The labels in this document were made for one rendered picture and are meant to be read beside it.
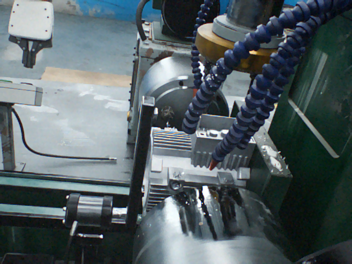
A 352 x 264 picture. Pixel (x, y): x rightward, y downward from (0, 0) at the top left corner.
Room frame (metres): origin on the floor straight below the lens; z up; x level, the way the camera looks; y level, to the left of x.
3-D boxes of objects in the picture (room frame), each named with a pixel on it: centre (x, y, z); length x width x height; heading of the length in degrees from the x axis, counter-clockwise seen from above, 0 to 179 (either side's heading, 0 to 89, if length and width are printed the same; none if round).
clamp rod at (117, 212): (0.47, 0.09, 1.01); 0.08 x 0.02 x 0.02; 100
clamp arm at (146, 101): (0.48, 0.05, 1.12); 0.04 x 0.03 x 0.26; 100
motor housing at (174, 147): (0.64, -0.05, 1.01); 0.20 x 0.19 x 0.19; 100
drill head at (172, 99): (0.98, 0.01, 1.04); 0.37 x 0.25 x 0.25; 10
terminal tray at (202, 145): (0.64, -0.09, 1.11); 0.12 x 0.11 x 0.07; 100
